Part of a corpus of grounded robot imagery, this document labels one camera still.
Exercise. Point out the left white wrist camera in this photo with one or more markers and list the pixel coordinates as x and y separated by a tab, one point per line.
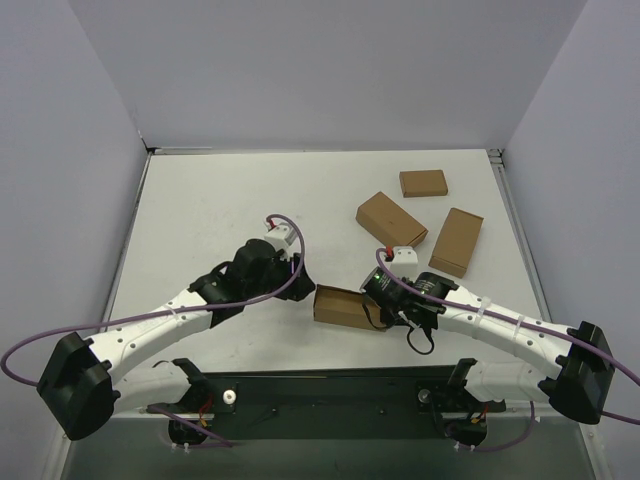
281	236

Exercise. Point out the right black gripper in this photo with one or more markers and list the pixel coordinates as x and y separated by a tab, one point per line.
375	310

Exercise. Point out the brown paper box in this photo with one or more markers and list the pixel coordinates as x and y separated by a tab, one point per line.
345	308

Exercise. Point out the folded box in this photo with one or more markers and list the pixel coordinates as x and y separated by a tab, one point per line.
423	183
456	242
389	223

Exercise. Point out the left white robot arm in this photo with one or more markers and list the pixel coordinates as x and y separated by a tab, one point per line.
83	381

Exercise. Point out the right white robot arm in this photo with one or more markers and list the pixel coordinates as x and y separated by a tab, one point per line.
568	368

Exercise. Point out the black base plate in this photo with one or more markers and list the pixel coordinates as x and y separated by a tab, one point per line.
346	404

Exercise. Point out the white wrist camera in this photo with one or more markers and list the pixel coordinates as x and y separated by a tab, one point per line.
281	236
402	262

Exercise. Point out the folded box far back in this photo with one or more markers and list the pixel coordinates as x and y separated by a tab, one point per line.
423	183

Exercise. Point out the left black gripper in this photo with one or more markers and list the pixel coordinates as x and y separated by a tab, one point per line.
298	282

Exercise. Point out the folded box right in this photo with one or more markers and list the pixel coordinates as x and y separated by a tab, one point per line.
456	242

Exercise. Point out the folded box middle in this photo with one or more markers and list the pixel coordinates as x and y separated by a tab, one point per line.
389	223

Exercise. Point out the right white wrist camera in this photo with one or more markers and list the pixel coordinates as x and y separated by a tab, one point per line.
402	262

